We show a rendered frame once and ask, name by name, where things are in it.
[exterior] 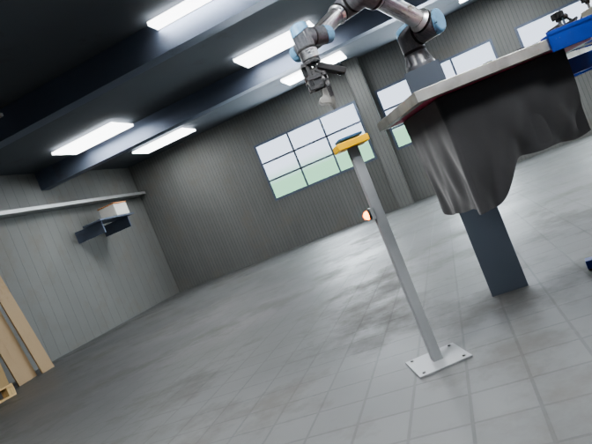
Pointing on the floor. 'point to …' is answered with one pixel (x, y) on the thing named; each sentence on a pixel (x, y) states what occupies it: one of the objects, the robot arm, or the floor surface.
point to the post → (438, 361)
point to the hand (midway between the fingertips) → (335, 106)
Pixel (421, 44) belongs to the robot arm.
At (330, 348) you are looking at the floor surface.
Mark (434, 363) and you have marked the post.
